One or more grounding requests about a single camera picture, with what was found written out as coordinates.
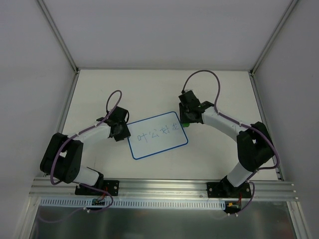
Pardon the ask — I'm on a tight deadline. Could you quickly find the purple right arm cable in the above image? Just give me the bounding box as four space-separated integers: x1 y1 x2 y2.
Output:
181 70 281 217

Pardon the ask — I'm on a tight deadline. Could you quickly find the left aluminium frame post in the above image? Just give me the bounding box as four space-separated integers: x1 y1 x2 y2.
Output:
35 0 80 132

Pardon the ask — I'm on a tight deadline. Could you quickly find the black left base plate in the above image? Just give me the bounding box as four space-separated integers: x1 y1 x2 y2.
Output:
75 179 120 196

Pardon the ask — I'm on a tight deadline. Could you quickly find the aluminium frame post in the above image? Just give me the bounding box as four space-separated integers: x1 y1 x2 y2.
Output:
35 0 80 132
249 0 300 125

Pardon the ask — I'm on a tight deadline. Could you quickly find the white slotted cable duct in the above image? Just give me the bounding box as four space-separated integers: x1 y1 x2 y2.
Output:
39 197 226 211

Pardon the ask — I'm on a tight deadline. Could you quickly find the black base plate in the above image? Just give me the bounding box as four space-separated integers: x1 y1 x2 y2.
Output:
75 179 120 196
206 182 252 199

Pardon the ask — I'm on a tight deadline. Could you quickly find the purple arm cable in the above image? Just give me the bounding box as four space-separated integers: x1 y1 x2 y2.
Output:
50 90 123 217
181 70 281 217

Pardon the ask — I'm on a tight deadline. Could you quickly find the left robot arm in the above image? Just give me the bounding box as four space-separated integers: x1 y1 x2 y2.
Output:
40 107 131 195

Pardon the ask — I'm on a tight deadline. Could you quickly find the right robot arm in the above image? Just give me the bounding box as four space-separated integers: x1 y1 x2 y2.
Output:
178 90 275 198

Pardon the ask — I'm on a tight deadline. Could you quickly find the right aluminium frame post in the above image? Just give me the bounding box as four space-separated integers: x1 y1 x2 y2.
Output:
249 0 300 125

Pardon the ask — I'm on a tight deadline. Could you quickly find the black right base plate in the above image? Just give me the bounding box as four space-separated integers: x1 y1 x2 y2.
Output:
206 182 252 199

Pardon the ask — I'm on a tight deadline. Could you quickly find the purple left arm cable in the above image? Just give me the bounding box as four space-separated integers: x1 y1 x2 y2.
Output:
50 90 123 217

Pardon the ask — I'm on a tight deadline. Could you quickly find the blue framed small whiteboard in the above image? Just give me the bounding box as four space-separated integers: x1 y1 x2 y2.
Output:
128 112 188 160

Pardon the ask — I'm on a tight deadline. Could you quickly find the aluminium mounting rail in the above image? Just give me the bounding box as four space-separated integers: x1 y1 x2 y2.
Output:
29 177 300 201

